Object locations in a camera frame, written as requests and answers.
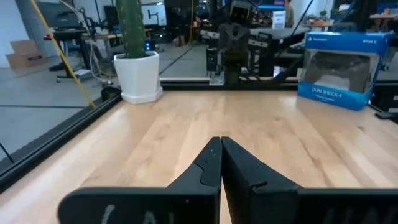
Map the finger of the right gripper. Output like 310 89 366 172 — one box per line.
218 24 234 60
233 24 251 60

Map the cardboard box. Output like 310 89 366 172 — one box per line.
5 39 48 69

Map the white lit monitor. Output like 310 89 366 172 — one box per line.
140 2 168 26

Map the black work table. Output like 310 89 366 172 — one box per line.
250 27 310 78

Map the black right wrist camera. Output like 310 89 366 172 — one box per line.
230 1 251 24

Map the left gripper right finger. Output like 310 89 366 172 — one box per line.
221 136 398 224

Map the green cactus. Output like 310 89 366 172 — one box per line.
115 0 147 60

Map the black aluminium table frame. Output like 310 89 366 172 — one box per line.
0 76 398 194

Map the white sign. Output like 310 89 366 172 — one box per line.
271 10 287 30

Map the blue game controller box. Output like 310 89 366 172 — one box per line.
297 30 393 111

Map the white hexagonal plant pot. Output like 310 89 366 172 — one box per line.
113 50 164 105

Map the yellow hanging cable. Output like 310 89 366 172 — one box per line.
30 0 96 108

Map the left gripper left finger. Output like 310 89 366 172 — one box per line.
57 136 223 224

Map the person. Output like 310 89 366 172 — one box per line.
284 0 295 29

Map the black rolling desk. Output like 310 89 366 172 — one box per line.
43 9 94 83

